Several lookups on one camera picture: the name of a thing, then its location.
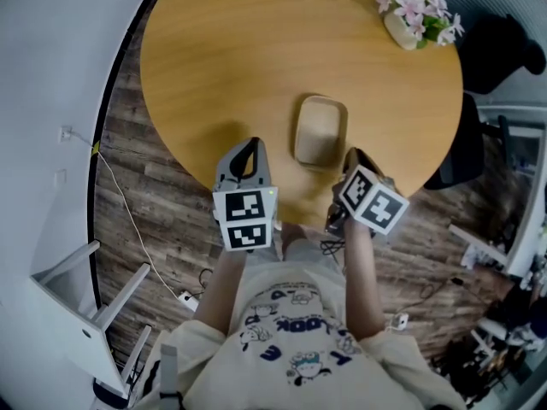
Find black floor cable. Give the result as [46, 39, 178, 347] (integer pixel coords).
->
[197, 266, 215, 298]
[319, 236, 346, 256]

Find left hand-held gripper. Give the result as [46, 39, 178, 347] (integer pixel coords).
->
[212, 137, 280, 253]

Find white power adapter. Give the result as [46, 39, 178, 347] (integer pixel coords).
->
[385, 313, 410, 331]
[176, 290, 199, 312]

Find black office chair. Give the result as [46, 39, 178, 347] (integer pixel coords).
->
[422, 13, 547, 191]

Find person's right forearm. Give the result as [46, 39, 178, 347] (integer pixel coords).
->
[341, 217, 388, 342]

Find round wooden table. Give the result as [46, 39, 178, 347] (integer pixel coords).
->
[139, 0, 465, 230]

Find person's light shorts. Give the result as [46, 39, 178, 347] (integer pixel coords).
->
[279, 224, 344, 275]

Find white pot with pink flowers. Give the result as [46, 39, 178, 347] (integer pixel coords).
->
[375, 0, 466, 52]

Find grey shoulder strap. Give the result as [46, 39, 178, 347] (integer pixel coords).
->
[158, 343, 179, 410]

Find beige rectangular tray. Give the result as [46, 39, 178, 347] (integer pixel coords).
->
[292, 95, 348, 173]

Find person's cream printed shirt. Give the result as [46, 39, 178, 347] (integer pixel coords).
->
[140, 262, 468, 410]

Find white floor cable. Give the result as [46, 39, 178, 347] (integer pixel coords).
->
[69, 129, 189, 303]

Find person's left forearm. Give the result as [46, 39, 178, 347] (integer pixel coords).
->
[194, 247, 250, 337]

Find white side table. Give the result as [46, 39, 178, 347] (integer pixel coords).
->
[29, 240, 153, 397]

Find white desk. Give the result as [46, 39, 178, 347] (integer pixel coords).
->
[448, 104, 547, 278]

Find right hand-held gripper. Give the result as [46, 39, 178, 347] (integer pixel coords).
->
[323, 147, 410, 236]

